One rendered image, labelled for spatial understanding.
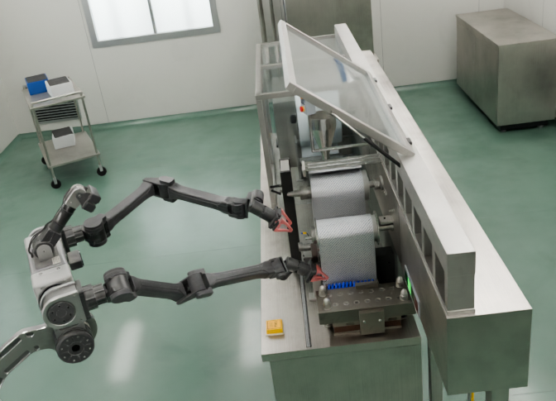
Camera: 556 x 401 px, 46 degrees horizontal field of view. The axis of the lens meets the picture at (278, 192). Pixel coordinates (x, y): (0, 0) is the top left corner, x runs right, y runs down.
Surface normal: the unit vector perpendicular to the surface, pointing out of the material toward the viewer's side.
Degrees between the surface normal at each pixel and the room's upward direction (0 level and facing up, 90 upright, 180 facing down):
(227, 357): 0
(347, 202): 92
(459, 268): 90
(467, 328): 90
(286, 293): 0
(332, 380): 90
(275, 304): 0
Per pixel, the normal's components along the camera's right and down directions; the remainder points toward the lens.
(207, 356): -0.12, -0.89
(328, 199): 0.03, 0.47
